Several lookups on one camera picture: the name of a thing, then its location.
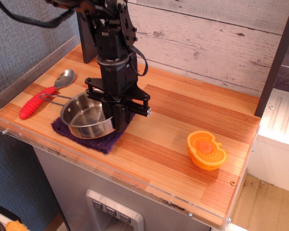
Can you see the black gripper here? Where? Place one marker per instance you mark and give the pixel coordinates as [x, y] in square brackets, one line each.
[118, 91]

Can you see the silver pot with wire handle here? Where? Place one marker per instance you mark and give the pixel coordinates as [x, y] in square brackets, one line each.
[82, 118]

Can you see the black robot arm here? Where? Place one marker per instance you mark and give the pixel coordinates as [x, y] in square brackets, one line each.
[113, 35]

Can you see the purple rag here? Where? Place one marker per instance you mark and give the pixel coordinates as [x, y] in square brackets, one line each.
[104, 144]

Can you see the grey toy fridge cabinet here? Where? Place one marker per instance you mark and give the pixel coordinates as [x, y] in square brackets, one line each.
[69, 182]

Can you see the orange toy pepper half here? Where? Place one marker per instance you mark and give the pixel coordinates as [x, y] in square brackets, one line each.
[205, 151]

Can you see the silver dispenser panel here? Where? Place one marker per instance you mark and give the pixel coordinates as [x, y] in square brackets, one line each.
[110, 215]

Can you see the clear acrylic edge guard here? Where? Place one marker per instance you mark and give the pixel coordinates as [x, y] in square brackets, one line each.
[126, 176]

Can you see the orange object bottom left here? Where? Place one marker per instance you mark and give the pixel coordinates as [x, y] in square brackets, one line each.
[15, 226]

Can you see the white toy sink unit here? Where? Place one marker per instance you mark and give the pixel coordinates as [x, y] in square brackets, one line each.
[269, 160]

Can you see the spoon with red handle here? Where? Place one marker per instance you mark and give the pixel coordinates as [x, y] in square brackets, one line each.
[64, 80]

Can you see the dark grey left post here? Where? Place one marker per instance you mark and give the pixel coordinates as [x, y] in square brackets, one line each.
[89, 50]

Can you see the dark grey post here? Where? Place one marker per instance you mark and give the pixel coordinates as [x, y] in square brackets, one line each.
[270, 81]
[89, 50]

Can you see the dark grey right post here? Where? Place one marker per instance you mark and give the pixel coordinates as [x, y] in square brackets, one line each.
[270, 81]

